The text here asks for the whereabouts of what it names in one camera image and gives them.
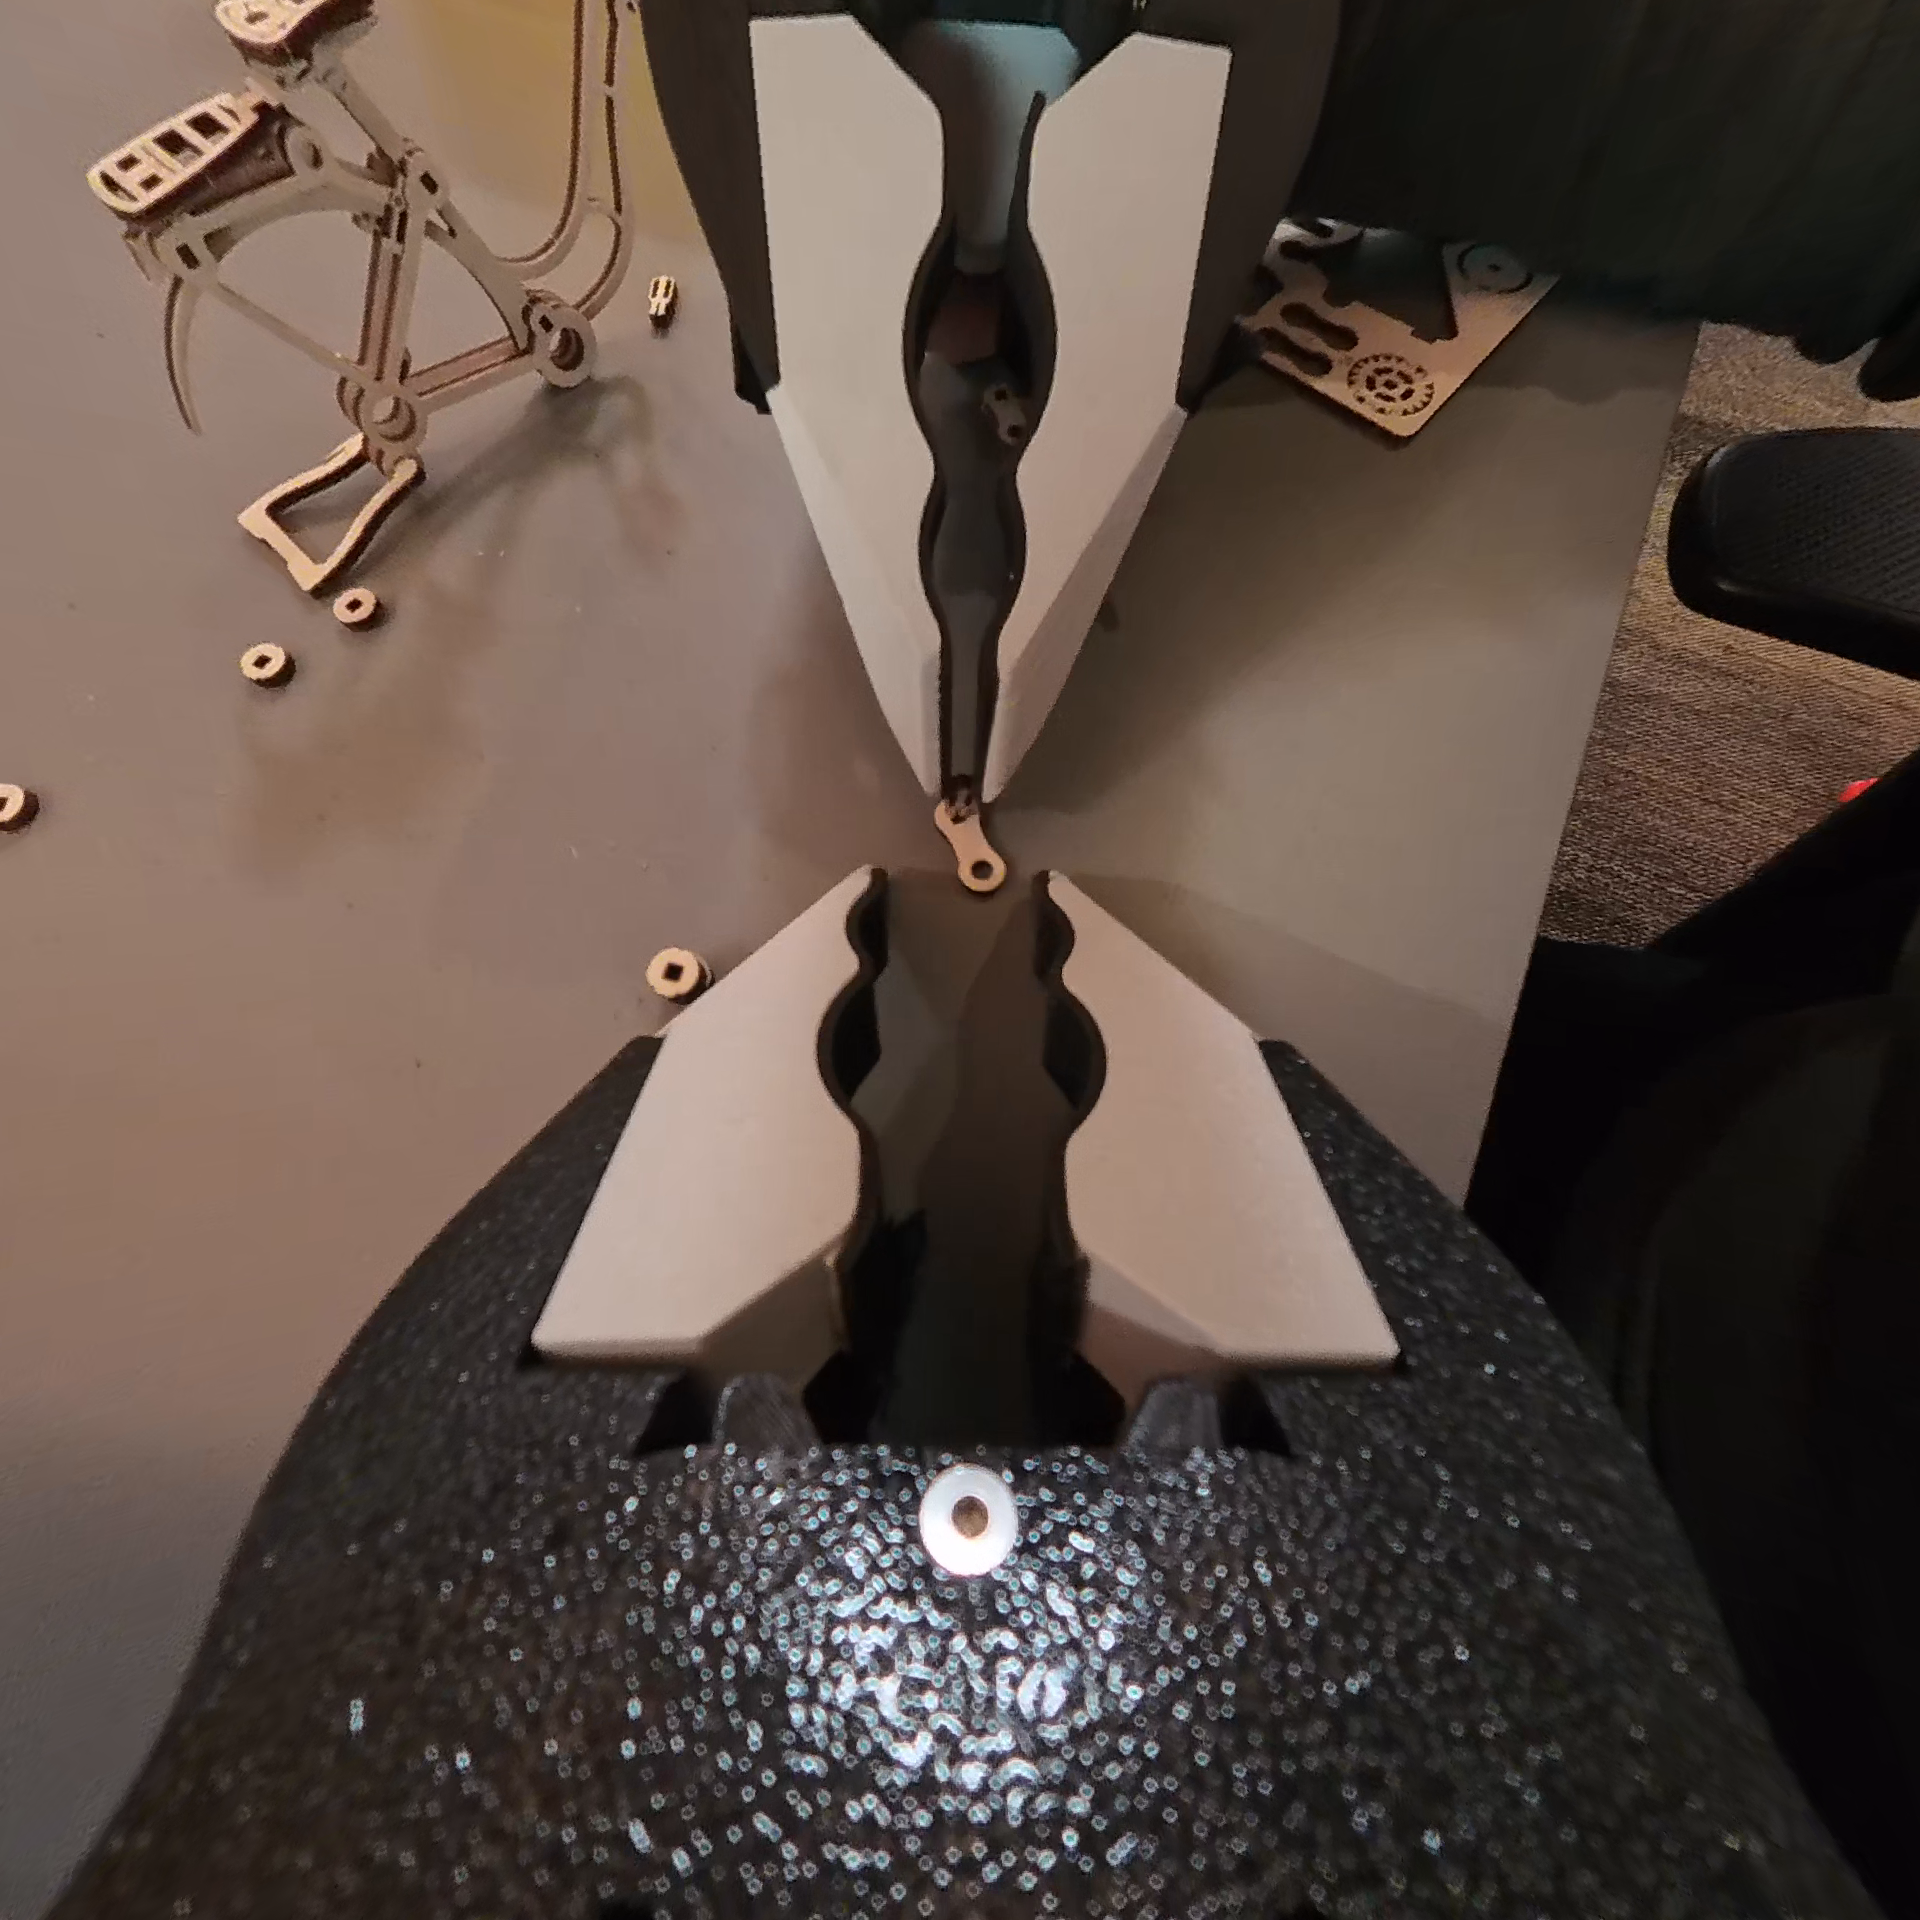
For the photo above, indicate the small wooden crank part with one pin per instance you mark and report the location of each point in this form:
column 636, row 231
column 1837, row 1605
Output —
column 1000, row 402
column 967, row 848

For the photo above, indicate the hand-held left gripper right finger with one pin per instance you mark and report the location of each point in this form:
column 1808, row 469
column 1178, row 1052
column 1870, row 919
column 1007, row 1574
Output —
column 1228, row 1202

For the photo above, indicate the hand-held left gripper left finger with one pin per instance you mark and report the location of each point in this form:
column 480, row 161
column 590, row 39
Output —
column 703, row 1202

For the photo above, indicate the wooden bicycle model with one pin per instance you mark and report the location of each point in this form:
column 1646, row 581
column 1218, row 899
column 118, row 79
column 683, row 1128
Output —
column 558, row 345

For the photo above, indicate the person's dark upper clothing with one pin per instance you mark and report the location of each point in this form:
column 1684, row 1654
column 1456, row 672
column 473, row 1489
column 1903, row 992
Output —
column 1576, row 135

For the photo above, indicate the black chair armrest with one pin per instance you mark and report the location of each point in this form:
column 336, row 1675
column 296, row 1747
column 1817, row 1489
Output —
column 1800, row 511

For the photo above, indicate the laser-cut wooden part sheet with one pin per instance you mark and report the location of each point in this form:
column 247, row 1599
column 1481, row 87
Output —
column 1501, row 324

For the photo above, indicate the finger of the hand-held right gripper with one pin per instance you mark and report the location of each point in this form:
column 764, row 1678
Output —
column 1123, row 302
column 840, row 302

